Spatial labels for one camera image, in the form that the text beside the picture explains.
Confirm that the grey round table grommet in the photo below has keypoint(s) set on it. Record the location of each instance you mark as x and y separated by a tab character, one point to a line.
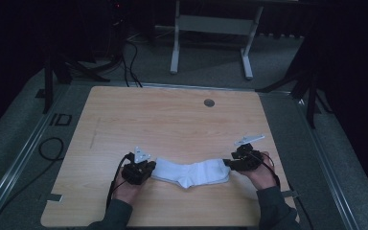
209	103

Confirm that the metal floor rail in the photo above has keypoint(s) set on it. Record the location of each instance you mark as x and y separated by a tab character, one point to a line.
16	163
329	166

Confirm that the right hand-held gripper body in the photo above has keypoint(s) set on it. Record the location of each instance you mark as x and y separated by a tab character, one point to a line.
247	158

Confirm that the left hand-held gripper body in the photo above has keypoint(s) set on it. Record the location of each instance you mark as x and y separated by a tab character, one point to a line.
134	174

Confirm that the white metal desk frame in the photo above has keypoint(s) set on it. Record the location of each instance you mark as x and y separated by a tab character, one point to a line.
215	25

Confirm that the person's right hand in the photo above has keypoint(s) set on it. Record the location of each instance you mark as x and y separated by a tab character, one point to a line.
262	177

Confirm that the person's left hand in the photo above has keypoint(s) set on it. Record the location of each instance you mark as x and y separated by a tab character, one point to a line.
126	191

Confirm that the black metal stand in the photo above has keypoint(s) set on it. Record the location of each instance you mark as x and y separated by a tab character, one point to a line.
303	83
64	68

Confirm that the white sock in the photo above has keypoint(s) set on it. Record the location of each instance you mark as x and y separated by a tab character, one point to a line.
191	172

